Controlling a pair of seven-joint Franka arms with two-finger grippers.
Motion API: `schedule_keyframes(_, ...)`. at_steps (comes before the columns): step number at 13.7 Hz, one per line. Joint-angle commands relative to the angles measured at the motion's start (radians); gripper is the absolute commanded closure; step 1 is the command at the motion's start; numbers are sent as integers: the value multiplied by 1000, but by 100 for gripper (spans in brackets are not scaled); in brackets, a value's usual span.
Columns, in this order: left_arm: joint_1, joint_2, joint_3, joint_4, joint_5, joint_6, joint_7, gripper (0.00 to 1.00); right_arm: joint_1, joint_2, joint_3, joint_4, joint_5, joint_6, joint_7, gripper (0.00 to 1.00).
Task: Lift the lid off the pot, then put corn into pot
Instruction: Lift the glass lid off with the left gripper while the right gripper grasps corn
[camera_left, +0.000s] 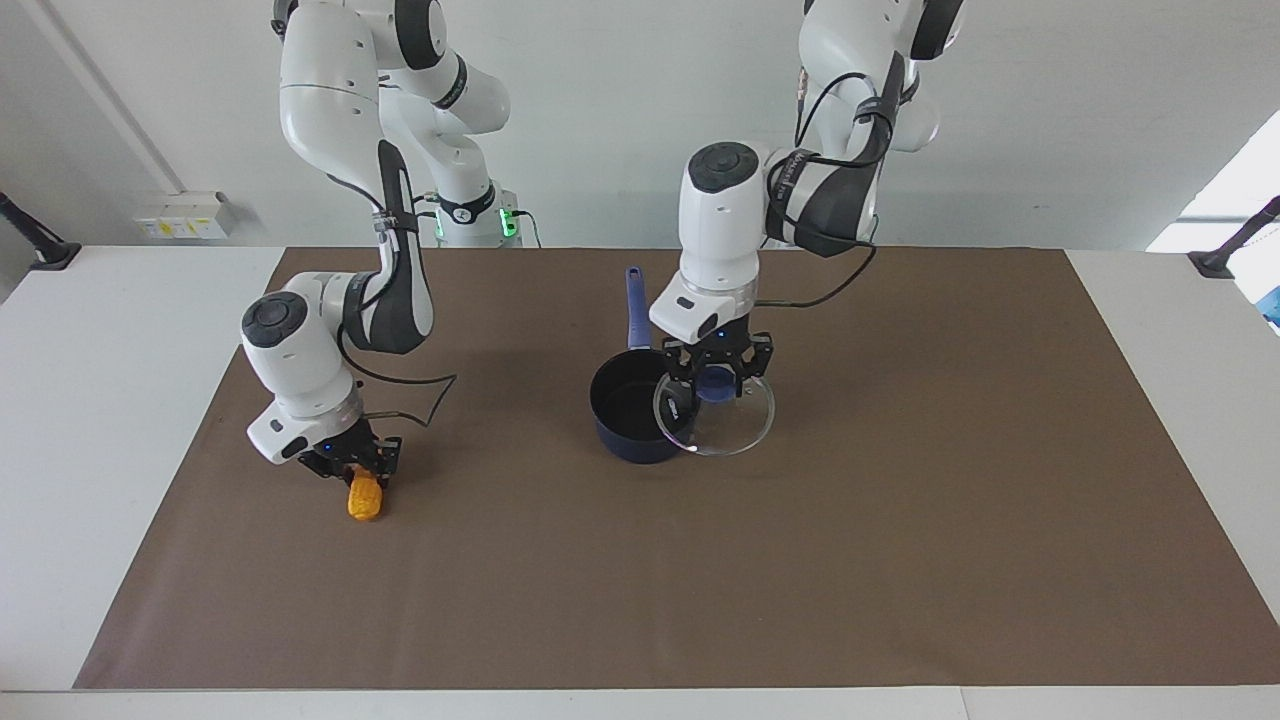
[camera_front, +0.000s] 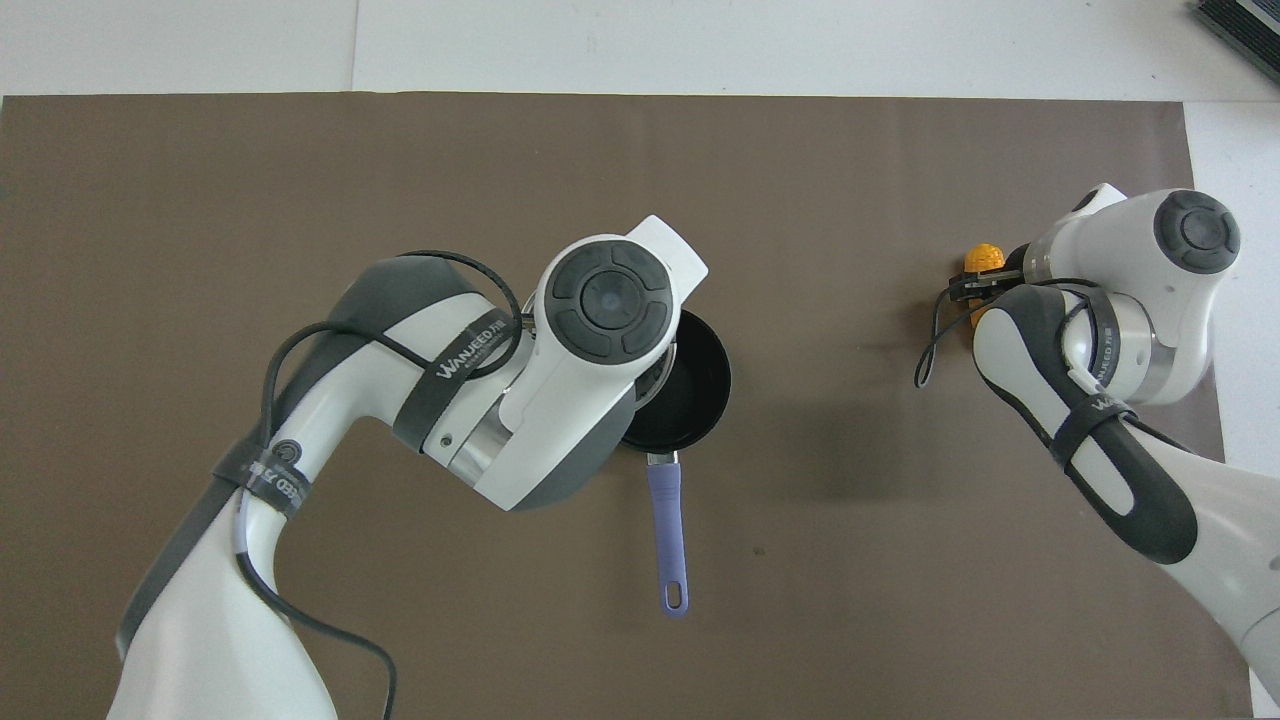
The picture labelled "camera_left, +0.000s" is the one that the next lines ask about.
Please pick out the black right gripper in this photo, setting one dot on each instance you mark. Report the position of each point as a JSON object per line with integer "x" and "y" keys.
{"x": 350, "y": 452}

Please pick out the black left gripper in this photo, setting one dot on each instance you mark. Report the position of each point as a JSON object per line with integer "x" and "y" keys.
{"x": 715, "y": 342}

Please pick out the yellow toy corn cob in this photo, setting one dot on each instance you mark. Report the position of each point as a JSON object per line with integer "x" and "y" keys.
{"x": 365, "y": 502}

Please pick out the glass lid with blue knob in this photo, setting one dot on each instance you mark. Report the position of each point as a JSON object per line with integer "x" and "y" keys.
{"x": 730, "y": 430}

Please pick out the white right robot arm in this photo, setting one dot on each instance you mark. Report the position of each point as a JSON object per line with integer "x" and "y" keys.
{"x": 320, "y": 100}

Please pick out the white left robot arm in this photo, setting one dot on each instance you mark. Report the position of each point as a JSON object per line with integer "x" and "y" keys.
{"x": 720, "y": 230}

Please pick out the dark blue saucepan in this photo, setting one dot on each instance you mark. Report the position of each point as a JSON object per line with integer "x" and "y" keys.
{"x": 625, "y": 400}

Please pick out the brown table mat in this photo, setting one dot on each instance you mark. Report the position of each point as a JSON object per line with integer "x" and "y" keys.
{"x": 800, "y": 550}

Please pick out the blue object at edge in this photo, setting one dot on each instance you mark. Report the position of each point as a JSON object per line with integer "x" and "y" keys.
{"x": 1273, "y": 308}

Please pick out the white wall socket box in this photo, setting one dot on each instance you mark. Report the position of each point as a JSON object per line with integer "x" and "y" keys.
{"x": 185, "y": 222}

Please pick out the black camera stand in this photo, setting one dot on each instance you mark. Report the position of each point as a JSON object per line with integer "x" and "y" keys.
{"x": 1215, "y": 265}
{"x": 55, "y": 255}

